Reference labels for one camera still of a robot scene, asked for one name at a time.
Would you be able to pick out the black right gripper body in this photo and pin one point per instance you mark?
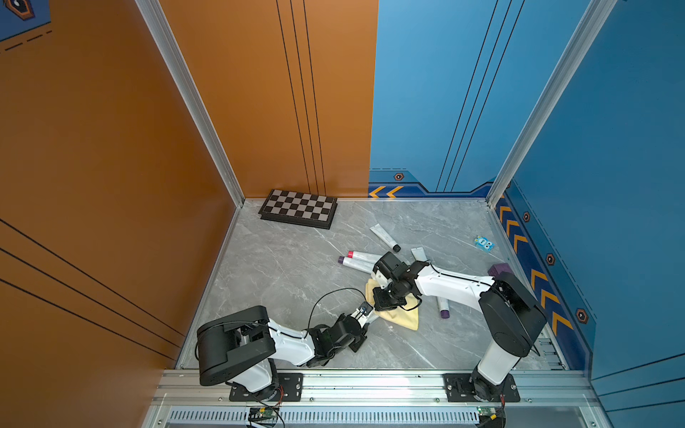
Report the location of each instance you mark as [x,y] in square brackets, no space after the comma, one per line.
[387,297]

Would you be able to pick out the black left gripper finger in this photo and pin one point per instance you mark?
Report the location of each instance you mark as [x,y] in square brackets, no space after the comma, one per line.
[364,314]
[359,340]

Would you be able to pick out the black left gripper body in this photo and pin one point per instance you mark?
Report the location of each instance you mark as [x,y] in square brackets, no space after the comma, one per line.
[331,355]

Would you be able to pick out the yellow cleaning cloth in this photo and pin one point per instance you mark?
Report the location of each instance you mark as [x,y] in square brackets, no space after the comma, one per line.
[405,318]

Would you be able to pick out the white tube green cap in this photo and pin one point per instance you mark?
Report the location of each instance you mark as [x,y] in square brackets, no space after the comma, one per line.
[419,254]

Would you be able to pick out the white toothpaste tube purple cap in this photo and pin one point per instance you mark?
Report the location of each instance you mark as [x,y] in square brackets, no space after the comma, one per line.
[444,308]

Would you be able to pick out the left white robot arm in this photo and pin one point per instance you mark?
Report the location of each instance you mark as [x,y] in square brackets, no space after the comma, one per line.
[242,348]

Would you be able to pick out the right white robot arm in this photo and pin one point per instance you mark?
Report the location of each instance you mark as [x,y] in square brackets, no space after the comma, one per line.
[513,315]

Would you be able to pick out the white tube pink cap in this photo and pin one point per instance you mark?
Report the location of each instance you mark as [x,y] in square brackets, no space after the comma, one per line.
[365,257]

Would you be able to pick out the white tube black cap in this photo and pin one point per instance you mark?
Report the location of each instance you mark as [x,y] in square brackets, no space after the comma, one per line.
[386,238]

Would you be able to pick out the teal small toy card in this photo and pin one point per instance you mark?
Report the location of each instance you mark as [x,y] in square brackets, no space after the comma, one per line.
[484,243]

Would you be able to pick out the purple cube box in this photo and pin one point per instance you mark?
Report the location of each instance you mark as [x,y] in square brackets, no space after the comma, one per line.
[500,268]

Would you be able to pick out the folding chessboard box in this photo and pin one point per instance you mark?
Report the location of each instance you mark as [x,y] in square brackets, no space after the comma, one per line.
[296,208]

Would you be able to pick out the left green circuit board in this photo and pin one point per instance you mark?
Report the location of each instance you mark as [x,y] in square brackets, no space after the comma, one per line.
[263,417]

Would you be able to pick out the green circuit board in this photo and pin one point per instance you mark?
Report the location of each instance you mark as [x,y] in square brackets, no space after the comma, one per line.
[263,417]
[496,419]

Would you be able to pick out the right green circuit board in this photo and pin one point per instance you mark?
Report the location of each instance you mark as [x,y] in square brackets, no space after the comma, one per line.
[496,419]

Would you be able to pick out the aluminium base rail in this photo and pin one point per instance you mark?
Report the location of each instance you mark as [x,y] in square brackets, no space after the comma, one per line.
[377,398]

